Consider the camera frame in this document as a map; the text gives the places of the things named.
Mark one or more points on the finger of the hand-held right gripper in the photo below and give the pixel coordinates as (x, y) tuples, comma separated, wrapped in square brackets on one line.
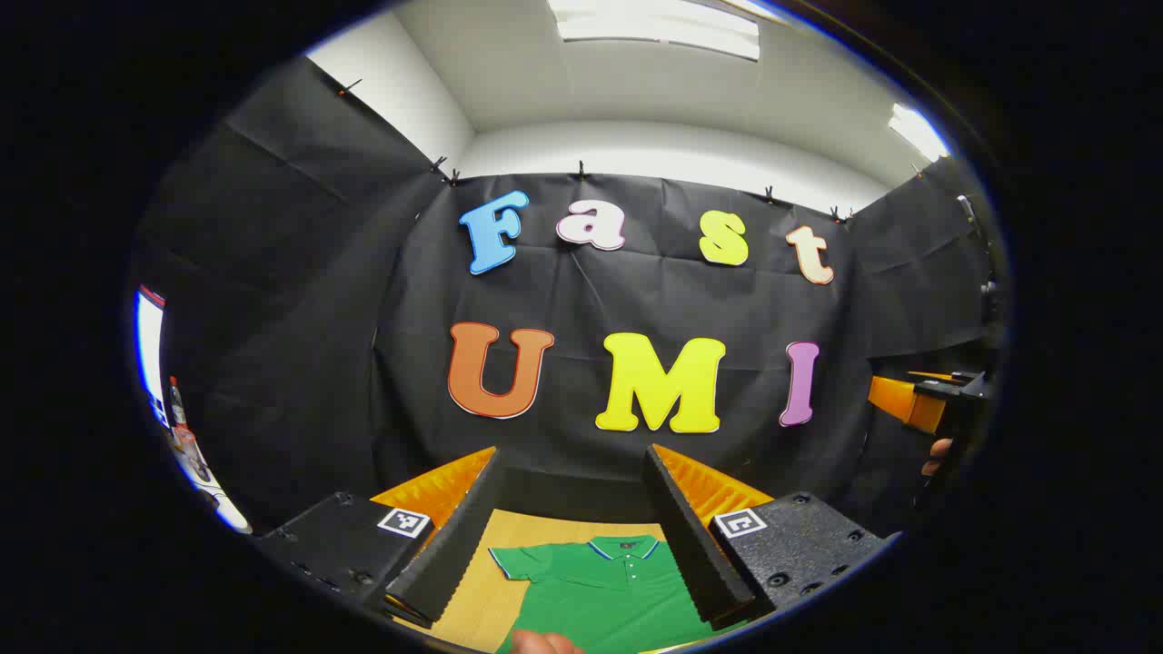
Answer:
[(904, 401)]

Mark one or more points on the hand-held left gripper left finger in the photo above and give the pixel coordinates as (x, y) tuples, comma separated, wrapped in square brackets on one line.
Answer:
[(454, 545)]

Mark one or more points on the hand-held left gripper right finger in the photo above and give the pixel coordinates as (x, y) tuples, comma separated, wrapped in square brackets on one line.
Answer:
[(690, 545)]

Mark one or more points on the green T-shirt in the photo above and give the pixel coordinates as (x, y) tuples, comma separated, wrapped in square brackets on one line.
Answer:
[(600, 599)]

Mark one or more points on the white cluttered ledge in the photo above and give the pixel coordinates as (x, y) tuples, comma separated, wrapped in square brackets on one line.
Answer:
[(204, 477)]

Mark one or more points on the black backdrop cloth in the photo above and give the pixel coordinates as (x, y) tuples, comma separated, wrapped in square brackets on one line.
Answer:
[(581, 300)]

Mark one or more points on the dark bottle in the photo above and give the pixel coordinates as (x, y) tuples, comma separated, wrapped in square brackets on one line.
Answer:
[(177, 404)]

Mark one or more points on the bright white screen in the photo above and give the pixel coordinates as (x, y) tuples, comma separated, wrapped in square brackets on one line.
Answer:
[(149, 354)]

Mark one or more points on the long ceiling light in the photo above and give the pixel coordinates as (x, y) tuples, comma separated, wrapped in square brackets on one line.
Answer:
[(654, 27)]

